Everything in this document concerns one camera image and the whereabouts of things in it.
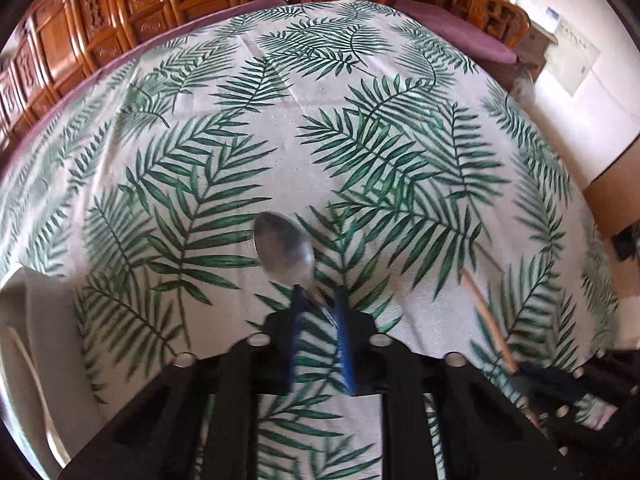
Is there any clear plastic bag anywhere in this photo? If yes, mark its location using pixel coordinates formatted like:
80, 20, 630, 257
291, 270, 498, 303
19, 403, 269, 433
504, 71, 537, 108

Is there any long purple seat cushion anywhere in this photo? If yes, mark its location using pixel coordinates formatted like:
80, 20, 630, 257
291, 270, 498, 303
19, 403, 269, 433
0, 0, 306, 181

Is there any brown wooden board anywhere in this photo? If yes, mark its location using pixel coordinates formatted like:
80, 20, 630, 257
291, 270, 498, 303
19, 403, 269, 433
582, 130, 640, 241

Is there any white wall paper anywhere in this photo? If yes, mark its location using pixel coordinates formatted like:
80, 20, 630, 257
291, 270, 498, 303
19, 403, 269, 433
542, 6, 601, 97

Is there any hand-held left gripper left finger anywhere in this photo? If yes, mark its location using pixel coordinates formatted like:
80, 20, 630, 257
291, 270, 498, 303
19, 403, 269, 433
57, 285, 306, 480

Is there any metal spoon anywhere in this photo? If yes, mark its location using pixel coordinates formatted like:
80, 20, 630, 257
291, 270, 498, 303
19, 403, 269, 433
252, 210, 341, 331

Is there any wooden chopstick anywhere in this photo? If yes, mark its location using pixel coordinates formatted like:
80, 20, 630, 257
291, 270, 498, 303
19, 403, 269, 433
4, 326, 71, 467
460, 267, 543, 428

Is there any short carved wooden bench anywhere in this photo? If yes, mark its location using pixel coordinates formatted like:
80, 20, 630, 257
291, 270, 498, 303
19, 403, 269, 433
330, 0, 532, 58

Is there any palm leaf print tablecloth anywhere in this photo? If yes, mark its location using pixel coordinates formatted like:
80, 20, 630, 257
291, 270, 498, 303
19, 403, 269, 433
0, 0, 621, 480

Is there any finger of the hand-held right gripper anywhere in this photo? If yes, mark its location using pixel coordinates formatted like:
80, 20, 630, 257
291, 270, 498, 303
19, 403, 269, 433
514, 347, 640, 416
525, 397, 640, 471

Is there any wooden side table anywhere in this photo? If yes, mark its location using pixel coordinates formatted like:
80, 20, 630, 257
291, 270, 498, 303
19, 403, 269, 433
515, 25, 558, 83

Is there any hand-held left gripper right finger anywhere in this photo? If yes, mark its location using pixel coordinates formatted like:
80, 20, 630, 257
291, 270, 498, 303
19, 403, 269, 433
332, 285, 581, 480

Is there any white plate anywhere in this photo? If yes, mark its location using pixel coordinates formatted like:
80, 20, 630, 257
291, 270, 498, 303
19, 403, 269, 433
0, 264, 108, 480

